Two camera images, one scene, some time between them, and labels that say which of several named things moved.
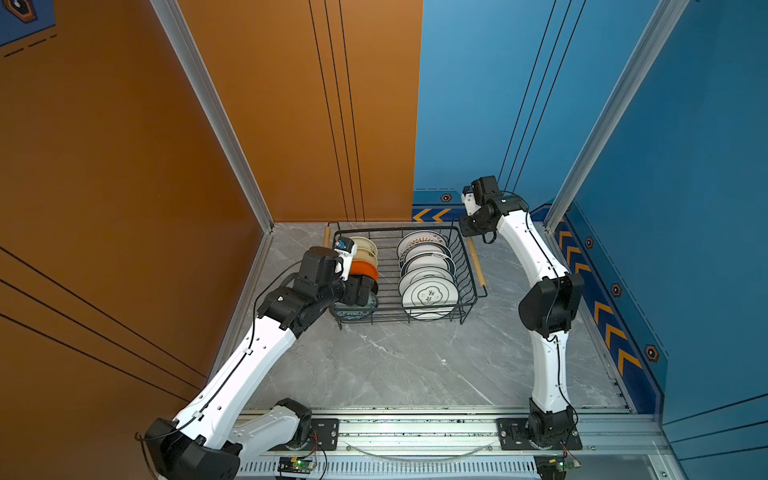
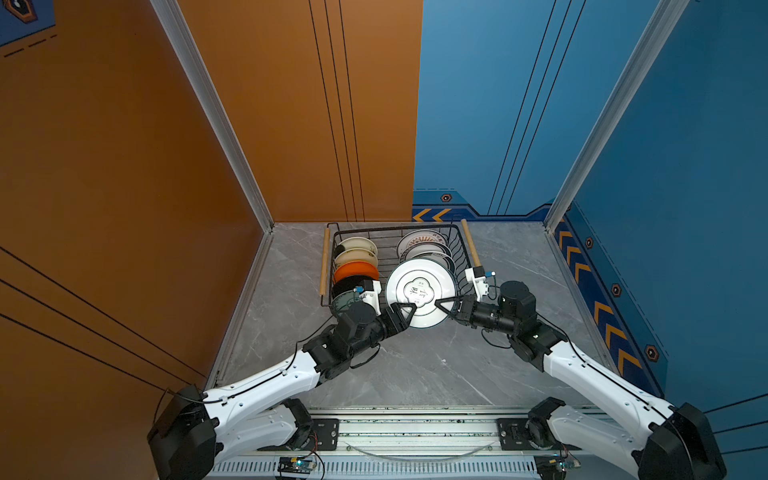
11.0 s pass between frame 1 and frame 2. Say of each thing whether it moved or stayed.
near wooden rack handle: stayed
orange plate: stayed
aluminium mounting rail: stayed
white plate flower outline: moved
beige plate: stayed
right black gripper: moved
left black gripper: moved
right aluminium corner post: stayed
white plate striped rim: stayed
